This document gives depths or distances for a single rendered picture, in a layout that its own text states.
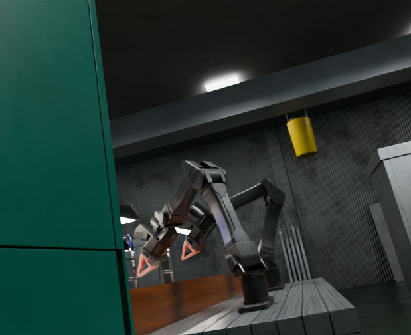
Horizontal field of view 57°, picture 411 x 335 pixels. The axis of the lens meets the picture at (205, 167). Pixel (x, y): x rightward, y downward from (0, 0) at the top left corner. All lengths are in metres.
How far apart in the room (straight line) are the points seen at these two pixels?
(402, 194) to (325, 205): 4.49
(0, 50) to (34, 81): 0.07
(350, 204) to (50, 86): 8.99
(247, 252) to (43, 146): 0.59
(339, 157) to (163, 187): 4.52
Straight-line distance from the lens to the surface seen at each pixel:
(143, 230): 1.38
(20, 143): 0.59
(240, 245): 1.00
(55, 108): 0.69
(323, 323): 0.71
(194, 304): 1.19
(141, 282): 8.05
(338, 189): 9.49
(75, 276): 0.63
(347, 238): 9.37
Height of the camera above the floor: 0.76
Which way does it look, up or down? 16 degrees up
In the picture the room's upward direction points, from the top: 11 degrees counter-clockwise
